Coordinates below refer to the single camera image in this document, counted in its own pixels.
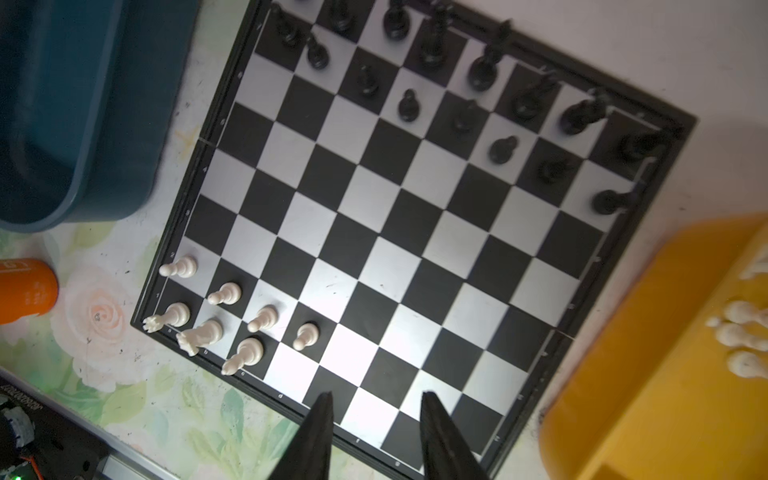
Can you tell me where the orange pill bottle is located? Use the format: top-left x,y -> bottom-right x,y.
0,258 -> 59,325

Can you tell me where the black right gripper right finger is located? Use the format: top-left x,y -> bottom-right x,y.
420,391 -> 488,480

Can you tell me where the white pawn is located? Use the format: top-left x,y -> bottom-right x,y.
158,256 -> 197,278
246,305 -> 279,332
292,322 -> 320,351
206,282 -> 242,305

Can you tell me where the black and white chessboard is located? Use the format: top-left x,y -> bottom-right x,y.
131,1 -> 696,479

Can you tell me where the white knight piece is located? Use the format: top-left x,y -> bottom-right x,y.
176,318 -> 223,357

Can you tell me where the yellow plastic tray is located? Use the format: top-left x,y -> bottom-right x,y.
539,213 -> 767,479

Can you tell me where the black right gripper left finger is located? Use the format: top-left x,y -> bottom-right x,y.
268,392 -> 334,480

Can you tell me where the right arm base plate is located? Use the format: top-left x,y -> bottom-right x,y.
1,377 -> 109,479

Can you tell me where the teal plastic bin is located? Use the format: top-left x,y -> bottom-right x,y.
1,1 -> 200,233

